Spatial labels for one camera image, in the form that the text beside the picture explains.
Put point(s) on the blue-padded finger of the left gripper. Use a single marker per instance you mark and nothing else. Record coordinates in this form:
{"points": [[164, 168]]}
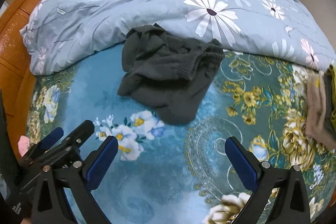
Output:
{"points": [[46, 143]]}

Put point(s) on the dark grey sweatpants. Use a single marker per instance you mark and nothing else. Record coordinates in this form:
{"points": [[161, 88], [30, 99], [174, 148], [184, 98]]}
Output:
{"points": [[168, 74]]}

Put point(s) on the olive green folded garment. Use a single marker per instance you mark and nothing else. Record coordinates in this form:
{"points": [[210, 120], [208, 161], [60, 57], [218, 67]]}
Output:
{"points": [[329, 81]]}

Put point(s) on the person's left hand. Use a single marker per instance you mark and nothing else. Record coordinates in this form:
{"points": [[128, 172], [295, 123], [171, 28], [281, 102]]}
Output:
{"points": [[23, 145]]}

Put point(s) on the orange wooden bed frame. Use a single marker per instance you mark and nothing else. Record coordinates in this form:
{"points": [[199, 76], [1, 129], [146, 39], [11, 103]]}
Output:
{"points": [[17, 82]]}

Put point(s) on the light blue floral duvet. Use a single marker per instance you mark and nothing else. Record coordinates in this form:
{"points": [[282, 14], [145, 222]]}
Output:
{"points": [[59, 33]]}

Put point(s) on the teal floral bed blanket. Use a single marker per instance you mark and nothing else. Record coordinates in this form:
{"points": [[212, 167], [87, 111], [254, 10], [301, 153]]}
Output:
{"points": [[181, 174]]}

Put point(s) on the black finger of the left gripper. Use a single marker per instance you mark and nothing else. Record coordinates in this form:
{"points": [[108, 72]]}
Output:
{"points": [[77, 137]]}

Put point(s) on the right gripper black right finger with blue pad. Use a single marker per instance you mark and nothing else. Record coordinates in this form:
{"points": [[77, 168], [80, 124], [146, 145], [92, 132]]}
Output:
{"points": [[291, 204]]}

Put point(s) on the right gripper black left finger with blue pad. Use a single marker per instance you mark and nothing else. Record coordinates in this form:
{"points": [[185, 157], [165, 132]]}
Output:
{"points": [[101, 160]]}

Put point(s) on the beige folded garment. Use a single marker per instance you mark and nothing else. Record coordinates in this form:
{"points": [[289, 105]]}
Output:
{"points": [[316, 110]]}

